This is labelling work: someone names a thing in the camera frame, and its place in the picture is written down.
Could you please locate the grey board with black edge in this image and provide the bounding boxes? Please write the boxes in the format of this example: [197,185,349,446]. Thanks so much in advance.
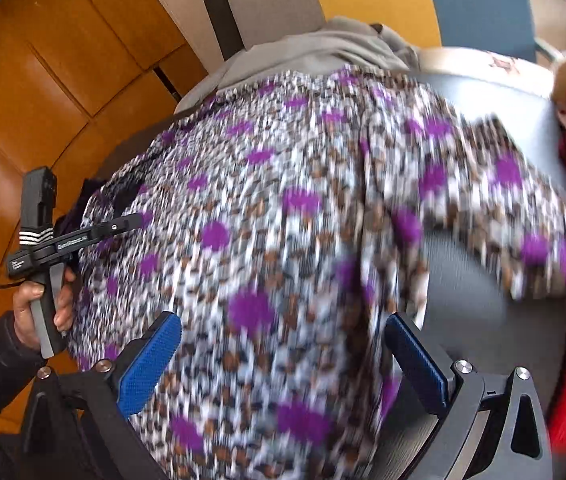
[198,0,326,61]

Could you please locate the grey garment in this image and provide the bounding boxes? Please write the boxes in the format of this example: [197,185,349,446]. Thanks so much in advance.
[175,16,421,111]

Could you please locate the white printed cloth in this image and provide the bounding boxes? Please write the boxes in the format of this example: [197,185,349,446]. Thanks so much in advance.
[420,47,564,98]

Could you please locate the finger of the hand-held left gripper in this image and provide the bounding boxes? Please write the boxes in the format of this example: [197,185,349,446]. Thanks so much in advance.
[90,212,144,242]

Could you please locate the person's left hand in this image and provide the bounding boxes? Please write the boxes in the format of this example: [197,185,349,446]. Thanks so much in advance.
[12,267,76,350]

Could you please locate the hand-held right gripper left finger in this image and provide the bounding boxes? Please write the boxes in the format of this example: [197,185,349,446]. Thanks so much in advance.
[18,310,184,480]

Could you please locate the leopard print garment purple spots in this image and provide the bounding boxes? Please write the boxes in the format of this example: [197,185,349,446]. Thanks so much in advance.
[70,65,566,480]

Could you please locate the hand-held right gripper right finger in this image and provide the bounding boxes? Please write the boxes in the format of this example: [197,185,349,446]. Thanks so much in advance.
[382,311,555,480]

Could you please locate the grey metal bar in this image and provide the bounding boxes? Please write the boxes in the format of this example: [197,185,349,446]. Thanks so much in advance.
[533,37,564,63]

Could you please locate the orange wooden cabinet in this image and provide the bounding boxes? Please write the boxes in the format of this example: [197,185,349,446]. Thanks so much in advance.
[0,0,209,436]

